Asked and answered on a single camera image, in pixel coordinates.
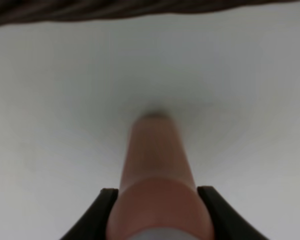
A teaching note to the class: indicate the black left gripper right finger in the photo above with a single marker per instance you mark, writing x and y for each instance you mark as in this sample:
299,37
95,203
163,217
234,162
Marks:
228,224

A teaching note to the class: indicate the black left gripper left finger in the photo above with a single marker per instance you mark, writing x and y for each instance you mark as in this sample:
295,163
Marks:
92,225

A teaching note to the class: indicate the pink bottle white cap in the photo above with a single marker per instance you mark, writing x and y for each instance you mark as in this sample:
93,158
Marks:
157,197

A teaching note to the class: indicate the dark brown wicker basket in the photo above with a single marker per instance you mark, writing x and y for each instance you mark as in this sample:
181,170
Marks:
36,11

